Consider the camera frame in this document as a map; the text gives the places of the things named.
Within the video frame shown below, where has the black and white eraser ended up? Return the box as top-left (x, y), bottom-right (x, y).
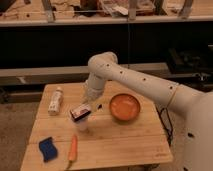
top-left (70, 104), bottom-right (91, 122)

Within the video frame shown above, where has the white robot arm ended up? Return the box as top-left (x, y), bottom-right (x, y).
top-left (85, 52), bottom-right (213, 171)

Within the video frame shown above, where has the orange plate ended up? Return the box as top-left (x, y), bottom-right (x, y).
top-left (109, 93), bottom-right (141, 121)

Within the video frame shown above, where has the white bottle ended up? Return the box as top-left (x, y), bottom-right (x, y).
top-left (48, 87), bottom-right (63, 116)

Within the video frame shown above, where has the wooden table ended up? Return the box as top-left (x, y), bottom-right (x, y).
top-left (21, 81), bottom-right (172, 171)

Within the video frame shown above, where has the orange carrot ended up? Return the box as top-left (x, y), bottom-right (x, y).
top-left (67, 135), bottom-right (78, 170)

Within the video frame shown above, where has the blue sponge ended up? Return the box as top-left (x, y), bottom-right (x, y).
top-left (39, 137), bottom-right (58, 162)

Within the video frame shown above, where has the black cable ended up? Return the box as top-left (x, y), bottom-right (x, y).
top-left (156, 106), bottom-right (174, 148)

